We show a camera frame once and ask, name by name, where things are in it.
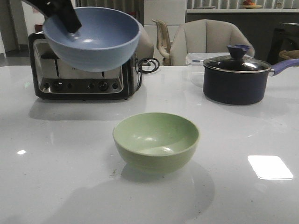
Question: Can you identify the black and steel toaster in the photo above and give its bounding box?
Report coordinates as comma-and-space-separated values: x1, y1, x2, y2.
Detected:
28, 32, 142, 100

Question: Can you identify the beige armchair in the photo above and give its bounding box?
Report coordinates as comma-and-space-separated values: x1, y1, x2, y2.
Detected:
135, 24, 154, 61
170, 19, 255, 66

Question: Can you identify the glass pot lid blue knob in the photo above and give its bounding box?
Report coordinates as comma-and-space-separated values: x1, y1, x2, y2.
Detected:
203, 45, 271, 73

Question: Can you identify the white drawer cabinet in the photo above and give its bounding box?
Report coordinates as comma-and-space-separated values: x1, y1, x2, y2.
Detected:
143, 0, 187, 44

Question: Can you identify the blue bowl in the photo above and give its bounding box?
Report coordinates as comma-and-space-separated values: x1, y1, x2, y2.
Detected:
43, 7, 141, 72

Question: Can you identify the dark blue saucepan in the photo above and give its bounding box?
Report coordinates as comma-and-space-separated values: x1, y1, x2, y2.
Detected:
203, 62, 285, 105

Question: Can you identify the red bin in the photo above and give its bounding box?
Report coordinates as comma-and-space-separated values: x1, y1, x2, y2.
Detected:
34, 23, 43, 33

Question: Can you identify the beige armchair right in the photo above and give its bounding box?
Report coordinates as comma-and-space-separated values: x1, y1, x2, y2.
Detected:
170, 19, 255, 66

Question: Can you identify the clear plastic food container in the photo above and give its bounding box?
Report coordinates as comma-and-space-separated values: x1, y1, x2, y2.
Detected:
185, 52, 230, 88

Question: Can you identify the cream plastic chair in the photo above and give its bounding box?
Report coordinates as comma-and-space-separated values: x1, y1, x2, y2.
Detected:
152, 19, 171, 65

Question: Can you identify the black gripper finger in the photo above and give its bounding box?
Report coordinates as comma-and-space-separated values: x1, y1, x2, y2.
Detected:
23, 0, 82, 33

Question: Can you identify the green bowl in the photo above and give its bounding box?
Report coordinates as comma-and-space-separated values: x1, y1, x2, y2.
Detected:
113, 112, 200, 174

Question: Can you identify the beige armchair left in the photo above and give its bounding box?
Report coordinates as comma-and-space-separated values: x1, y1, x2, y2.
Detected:
135, 24, 154, 61

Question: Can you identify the fruit plate on counter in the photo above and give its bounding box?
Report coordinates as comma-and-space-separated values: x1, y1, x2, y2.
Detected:
241, 0, 263, 9

